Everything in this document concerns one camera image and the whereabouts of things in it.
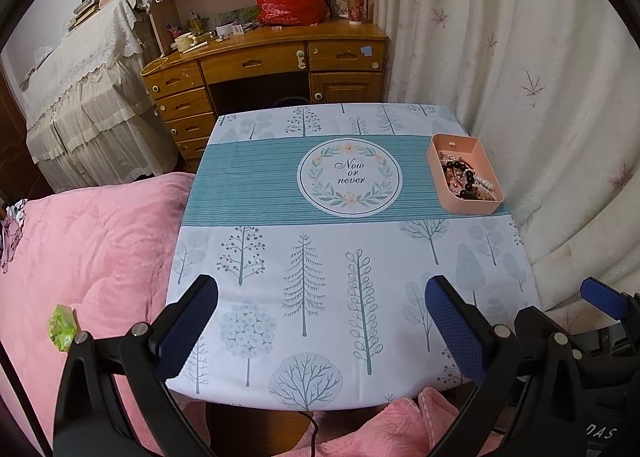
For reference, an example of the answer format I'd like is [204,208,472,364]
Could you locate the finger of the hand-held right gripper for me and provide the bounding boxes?
[581,277,631,323]

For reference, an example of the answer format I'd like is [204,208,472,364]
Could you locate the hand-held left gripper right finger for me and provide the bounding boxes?
[424,274,586,457]

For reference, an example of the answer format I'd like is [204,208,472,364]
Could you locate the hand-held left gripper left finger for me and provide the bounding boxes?
[52,274,219,457]

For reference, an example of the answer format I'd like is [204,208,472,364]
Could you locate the pink plastic tray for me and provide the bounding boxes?
[426,133,505,215]

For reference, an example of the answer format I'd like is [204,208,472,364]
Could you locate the black bead bracelet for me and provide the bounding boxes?
[442,159,478,200]

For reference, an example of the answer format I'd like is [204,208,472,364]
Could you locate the green crumpled packet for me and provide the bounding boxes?
[47,303,78,352]

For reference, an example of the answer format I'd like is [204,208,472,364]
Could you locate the pink blanket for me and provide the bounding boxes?
[0,172,501,457]

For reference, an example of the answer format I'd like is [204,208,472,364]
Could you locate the tree print tablecloth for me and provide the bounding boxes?
[167,103,543,412]

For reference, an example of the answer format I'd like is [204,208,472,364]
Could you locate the purple clothes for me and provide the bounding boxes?
[0,199,26,273]

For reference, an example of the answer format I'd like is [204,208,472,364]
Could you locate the cream lace cover cloth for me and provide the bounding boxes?
[20,0,181,192]

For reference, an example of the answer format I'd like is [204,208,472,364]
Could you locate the wooden desk with drawers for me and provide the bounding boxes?
[140,19,391,160]

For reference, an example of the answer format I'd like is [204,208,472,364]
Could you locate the white leaf print curtain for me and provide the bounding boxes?
[372,0,640,333]

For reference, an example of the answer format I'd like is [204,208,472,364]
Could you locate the cream ceramic dish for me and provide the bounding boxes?
[174,32,208,52]

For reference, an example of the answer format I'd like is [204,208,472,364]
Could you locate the black cable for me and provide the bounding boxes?
[299,409,321,457]

